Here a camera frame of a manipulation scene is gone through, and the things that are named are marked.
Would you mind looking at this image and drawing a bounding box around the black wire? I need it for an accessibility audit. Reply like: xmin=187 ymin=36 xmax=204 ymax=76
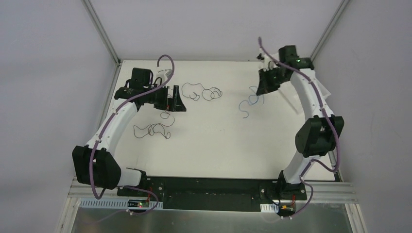
xmin=133 ymin=111 xmax=176 ymax=139
xmin=181 ymin=83 xmax=223 ymax=101

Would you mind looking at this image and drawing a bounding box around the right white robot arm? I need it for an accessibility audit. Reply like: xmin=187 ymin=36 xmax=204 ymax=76
xmin=256 ymin=45 xmax=344 ymax=199

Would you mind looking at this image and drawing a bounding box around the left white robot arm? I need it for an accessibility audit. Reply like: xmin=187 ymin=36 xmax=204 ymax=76
xmin=72 ymin=67 xmax=187 ymax=197

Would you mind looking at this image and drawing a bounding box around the white compartment tray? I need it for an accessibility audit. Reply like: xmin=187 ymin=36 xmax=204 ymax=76
xmin=279 ymin=80 xmax=331 ymax=115

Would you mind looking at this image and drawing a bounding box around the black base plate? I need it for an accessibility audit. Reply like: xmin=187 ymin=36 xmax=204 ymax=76
xmin=117 ymin=176 xmax=307 ymax=212

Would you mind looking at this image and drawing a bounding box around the right corner aluminium post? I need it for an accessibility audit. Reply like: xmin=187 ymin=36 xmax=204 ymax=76
xmin=310 ymin=0 xmax=351 ymax=61

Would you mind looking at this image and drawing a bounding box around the corner aluminium post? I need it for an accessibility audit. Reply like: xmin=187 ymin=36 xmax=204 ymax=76
xmin=82 ymin=0 xmax=120 ymax=66
xmin=310 ymin=0 xmax=351 ymax=61

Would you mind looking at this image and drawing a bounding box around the left corner aluminium post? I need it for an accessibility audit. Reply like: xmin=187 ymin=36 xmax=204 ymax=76
xmin=82 ymin=0 xmax=120 ymax=66

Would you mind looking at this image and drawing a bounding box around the right white cable duct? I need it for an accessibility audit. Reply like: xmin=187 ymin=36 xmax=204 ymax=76
xmin=260 ymin=203 xmax=279 ymax=213

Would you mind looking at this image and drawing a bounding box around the white cable duct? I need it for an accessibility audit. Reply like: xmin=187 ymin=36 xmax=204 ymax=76
xmin=260 ymin=203 xmax=279 ymax=213
xmin=79 ymin=198 xmax=163 ymax=210

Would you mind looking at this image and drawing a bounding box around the aluminium frame rail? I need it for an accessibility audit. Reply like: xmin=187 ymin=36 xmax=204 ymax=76
xmin=68 ymin=176 xmax=359 ymax=204

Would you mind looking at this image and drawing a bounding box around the left white cable duct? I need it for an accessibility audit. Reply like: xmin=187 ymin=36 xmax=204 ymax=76
xmin=79 ymin=198 xmax=163 ymax=210

